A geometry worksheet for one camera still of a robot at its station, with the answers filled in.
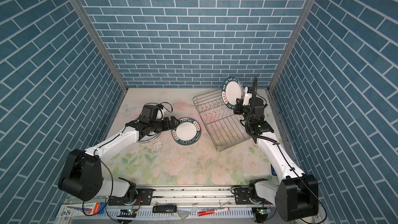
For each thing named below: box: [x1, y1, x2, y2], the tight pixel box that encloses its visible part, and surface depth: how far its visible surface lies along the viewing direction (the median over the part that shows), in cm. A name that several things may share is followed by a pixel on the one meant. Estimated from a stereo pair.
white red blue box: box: [56, 202, 106, 218], surface depth 71 cm
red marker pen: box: [197, 206, 230, 217], surface depth 71 cm
